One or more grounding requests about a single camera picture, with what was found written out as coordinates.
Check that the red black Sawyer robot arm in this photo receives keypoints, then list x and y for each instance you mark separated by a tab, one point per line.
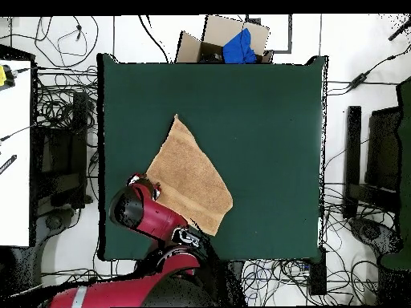
154	218

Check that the black rod-shaped object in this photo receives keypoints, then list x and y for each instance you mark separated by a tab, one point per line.
399	30

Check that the black chair base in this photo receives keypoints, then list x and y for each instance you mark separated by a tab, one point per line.
369	231
54	221

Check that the dark green table cloth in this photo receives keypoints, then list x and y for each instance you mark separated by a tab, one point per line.
405	192
257	112

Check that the yellow and black tool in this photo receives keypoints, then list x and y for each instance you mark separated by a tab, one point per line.
2	77

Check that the blue garment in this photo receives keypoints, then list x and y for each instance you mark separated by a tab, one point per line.
239	48

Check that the black flat strip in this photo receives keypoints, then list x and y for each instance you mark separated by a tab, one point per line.
9	163

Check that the black equipment stand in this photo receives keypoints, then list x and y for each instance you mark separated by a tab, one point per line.
61	154
353	144

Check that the white desk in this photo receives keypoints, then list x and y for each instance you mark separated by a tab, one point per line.
14	199

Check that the open cardboard box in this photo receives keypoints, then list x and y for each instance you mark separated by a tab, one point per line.
218	30

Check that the tan terry towel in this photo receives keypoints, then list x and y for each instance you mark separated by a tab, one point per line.
189	173

